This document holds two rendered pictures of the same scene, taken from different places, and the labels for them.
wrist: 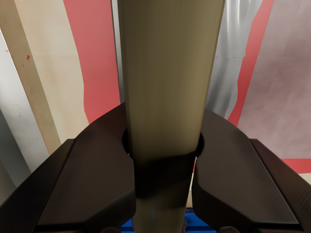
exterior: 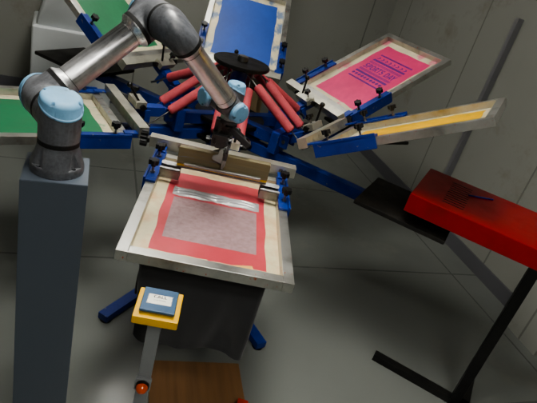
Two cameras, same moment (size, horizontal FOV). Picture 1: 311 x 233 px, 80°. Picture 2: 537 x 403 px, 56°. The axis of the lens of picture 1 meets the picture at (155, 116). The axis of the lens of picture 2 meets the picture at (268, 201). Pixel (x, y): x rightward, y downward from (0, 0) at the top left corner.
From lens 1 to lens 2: 2.09 m
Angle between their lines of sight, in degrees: 72
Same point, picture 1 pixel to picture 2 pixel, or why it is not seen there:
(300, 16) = (225, 211)
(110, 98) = (205, 181)
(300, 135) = (183, 211)
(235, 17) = (226, 201)
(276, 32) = (221, 207)
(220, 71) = (212, 197)
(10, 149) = not seen: hidden behind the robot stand
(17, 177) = (13, 186)
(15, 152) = not seen: hidden behind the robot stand
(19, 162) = not seen: hidden behind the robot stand
